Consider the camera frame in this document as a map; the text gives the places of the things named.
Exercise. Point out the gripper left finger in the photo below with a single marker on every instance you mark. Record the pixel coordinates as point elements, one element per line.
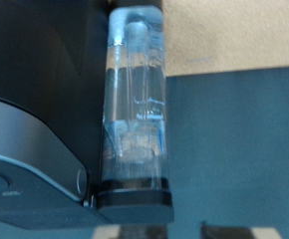
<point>141,233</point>

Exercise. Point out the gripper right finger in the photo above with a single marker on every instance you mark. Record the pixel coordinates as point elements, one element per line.
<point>237,233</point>

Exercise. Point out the clear keurig water tank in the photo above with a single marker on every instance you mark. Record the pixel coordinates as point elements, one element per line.
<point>134,109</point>

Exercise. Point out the black keurig coffee machine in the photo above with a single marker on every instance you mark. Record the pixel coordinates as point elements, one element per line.
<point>51,49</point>

